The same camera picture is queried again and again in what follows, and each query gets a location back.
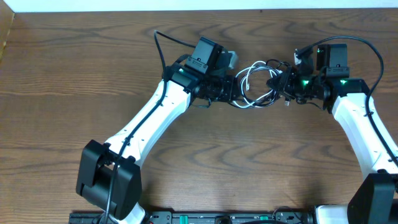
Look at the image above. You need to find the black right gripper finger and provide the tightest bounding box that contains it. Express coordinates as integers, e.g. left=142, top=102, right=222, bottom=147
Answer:
left=267, top=82, right=285, bottom=97
left=266, top=74, right=283, bottom=86

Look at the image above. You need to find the black USB cable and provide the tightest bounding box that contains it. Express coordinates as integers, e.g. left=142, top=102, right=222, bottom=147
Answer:
left=228, top=58, right=293, bottom=109

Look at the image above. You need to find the white USB cable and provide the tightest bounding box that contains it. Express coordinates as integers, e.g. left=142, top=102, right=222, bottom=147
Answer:
left=231, top=60, right=282, bottom=109

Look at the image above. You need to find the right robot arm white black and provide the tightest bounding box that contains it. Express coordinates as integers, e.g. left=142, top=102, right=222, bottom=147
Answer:
left=267, top=44, right=397, bottom=223

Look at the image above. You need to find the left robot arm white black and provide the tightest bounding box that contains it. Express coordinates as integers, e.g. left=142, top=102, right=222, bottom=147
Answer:
left=76, top=61, right=237, bottom=223

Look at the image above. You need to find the wooden side panel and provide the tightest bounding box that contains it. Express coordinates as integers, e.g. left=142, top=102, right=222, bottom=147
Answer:
left=0, top=0, right=15, bottom=60

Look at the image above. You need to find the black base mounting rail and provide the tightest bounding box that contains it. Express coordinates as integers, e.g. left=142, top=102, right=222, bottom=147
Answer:
left=68, top=207, right=315, bottom=224

